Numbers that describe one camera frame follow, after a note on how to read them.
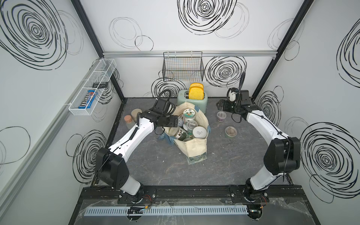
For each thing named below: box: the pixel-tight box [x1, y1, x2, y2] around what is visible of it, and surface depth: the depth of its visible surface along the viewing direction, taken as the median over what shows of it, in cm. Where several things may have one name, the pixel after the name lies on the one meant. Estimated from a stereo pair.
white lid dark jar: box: [173, 126, 189, 142], surface depth 84 cm
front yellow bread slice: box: [188, 86, 204, 100], surface depth 99 cm
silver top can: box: [177, 114, 184, 128], surface depth 92 cm
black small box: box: [92, 81, 109, 89], surface depth 80 cm
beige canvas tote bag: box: [159, 102, 210, 165], surface depth 80 cm
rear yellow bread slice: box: [189, 82, 204, 90], surface depth 100 cm
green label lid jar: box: [182, 108, 196, 125], surface depth 89 cm
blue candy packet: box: [78, 90, 98, 109], surface depth 72 cm
